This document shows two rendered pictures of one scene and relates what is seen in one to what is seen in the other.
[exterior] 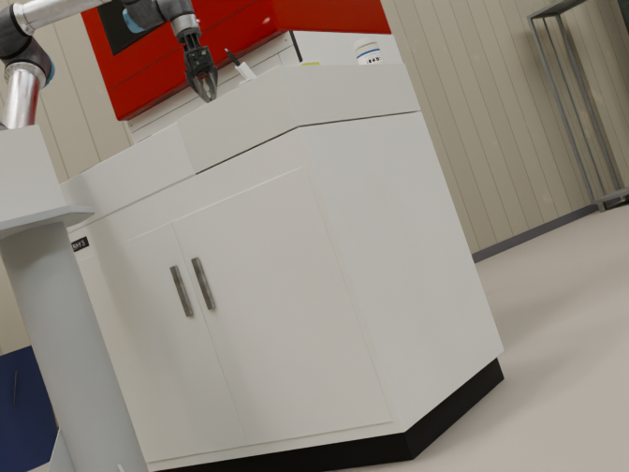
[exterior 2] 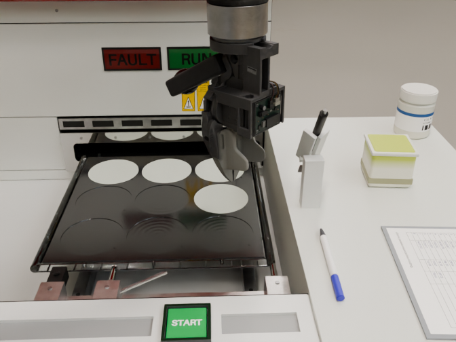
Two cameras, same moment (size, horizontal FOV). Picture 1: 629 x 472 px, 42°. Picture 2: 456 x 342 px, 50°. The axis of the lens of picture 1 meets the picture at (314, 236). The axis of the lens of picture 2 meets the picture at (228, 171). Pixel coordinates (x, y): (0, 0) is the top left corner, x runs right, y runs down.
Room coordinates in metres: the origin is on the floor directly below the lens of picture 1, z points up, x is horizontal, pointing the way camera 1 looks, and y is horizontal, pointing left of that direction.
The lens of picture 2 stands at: (1.83, 0.54, 1.40)
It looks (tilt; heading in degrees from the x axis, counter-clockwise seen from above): 30 degrees down; 322
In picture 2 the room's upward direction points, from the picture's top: straight up
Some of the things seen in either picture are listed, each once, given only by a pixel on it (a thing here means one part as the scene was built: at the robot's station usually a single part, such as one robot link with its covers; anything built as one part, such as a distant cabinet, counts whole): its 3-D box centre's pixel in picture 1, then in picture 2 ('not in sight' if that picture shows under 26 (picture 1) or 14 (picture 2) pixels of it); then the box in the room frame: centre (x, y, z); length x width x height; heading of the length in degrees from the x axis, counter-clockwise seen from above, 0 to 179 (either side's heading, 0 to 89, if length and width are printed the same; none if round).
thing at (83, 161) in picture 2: not in sight; (64, 203); (2.62, 0.31, 0.90); 0.37 x 0.01 x 0.01; 144
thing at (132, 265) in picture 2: not in sight; (153, 264); (2.37, 0.27, 0.90); 0.38 x 0.01 x 0.01; 54
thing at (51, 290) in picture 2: not in sight; (46, 308); (2.38, 0.43, 0.89); 0.08 x 0.03 x 0.03; 144
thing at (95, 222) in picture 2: not in sight; (162, 200); (2.51, 0.17, 0.90); 0.34 x 0.34 x 0.01; 54
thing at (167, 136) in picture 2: not in sight; (163, 149); (2.69, 0.06, 0.89); 0.44 x 0.02 x 0.10; 54
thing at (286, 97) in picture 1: (307, 114); (383, 229); (2.21, -0.09, 0.89); 0.62 x 0.35 x 0.14; 144
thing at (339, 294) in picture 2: not in sight; (330, 260); (2.15, 0.12, 0.97); 0.14 x 0.01 x 0.01; 142
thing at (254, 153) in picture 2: (212, 86); (248, 151); (2.31, 0.14, 1.07); 0.06 x 0.03 x 0.09; 10
